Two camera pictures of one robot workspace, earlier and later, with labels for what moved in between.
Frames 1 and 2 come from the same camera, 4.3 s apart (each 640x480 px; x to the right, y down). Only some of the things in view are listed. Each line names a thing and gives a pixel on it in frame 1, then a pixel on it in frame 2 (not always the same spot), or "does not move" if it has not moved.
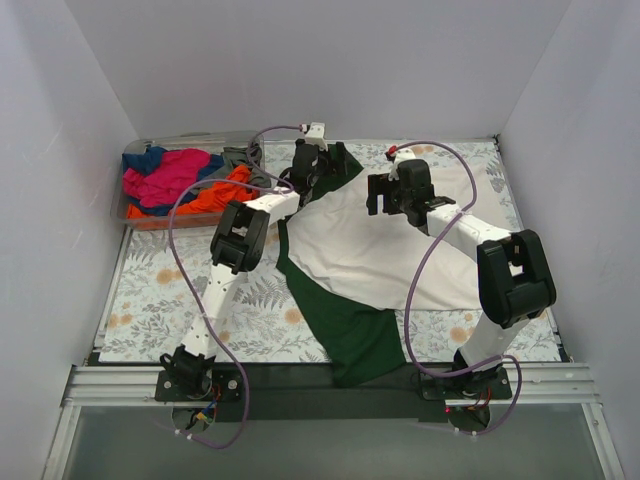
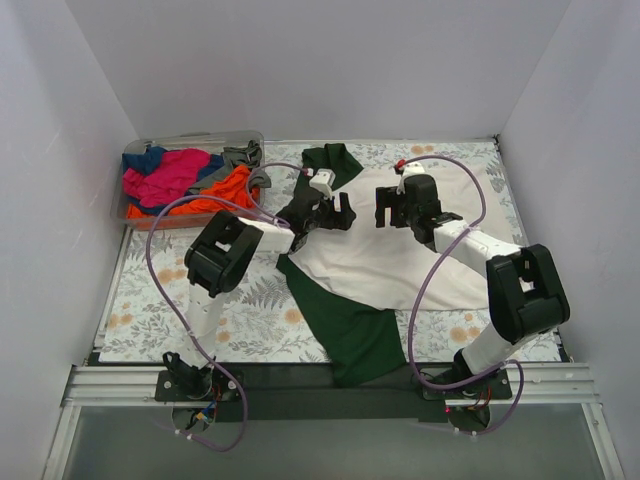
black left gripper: (326, 157) to (333, 211)
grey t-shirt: (249, 157) does not move
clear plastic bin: (178, 181) does not move
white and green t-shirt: (350, 269) does not move
